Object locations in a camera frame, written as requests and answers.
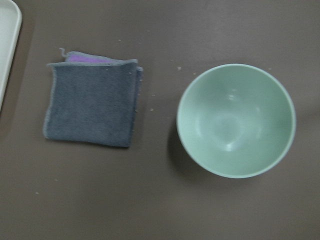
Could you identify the grey purple folded cloth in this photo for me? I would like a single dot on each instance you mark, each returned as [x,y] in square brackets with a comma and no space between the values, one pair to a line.
[93,99]

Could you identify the green ceramic bowl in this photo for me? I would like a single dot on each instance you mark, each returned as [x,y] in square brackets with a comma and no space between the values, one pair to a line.
[236,121]

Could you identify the white tray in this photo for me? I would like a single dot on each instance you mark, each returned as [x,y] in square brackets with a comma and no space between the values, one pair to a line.
[10,25]

